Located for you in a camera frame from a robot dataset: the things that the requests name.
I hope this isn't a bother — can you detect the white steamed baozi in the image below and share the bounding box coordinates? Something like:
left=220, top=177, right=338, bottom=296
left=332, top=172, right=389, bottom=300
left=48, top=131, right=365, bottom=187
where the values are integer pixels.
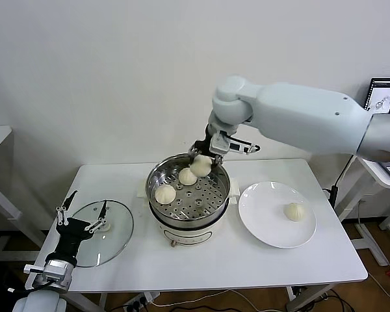
left=190, top=155, right=212, bottom=177
left=154, top=185, right=177, bottom=205
left=284, top=202, right=307, bottom=222
left=178, top=168, right=198, bottom=186

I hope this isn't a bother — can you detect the black cable with clamp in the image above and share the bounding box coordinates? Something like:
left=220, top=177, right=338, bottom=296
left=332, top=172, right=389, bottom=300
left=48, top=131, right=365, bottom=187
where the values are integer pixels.
left=323, top=155, right=357, bottom=209

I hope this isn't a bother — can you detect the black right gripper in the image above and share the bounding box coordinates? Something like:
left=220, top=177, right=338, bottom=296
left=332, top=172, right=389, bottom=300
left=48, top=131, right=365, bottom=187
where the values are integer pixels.
left=187, top=125, right=225, bottom=168

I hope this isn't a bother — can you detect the left wrist silver camera mount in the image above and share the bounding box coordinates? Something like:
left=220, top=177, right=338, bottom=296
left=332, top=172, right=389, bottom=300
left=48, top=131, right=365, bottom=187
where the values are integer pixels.
left=23, top=256, right=77, bottom=290

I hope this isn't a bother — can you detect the round glass lid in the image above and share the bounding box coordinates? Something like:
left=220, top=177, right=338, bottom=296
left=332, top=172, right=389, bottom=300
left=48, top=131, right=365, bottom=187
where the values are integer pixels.
left=58, top=200, right=135, bottom=268

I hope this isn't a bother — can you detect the grey open laptop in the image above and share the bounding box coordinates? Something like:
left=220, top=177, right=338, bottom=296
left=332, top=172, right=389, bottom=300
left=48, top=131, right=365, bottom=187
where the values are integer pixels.
left=363, top=77, right=390, bottom=180

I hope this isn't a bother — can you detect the white laptop desk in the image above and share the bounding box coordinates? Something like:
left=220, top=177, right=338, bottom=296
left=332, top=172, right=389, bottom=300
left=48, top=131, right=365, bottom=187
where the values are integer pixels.
left=336, top=157, right=390, bottom=267

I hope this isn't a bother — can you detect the white electric cooker pot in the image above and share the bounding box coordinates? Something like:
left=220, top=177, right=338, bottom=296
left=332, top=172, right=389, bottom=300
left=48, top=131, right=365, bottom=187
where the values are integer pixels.
left=136, top=187, right=241, bottom=250

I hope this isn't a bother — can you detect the round white plate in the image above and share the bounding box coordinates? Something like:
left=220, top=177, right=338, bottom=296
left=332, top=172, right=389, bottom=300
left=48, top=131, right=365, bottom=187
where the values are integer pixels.
left=239, top=181, right=318, bottom=250

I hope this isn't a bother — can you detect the white power strip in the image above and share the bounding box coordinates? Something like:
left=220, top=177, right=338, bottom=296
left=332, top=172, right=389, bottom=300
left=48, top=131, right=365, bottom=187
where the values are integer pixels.
left=123, top=291, right=162, bottom=310

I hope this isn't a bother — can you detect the perforated steel steamer basket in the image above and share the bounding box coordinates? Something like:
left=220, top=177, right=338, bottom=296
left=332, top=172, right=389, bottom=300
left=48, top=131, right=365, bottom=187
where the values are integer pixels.
left=136, top=152, right=241, bottom=230

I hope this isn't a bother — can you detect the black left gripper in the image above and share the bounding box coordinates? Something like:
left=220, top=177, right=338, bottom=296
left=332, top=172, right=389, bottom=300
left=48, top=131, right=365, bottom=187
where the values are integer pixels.
left=53, top=190, right=109, bottom=261

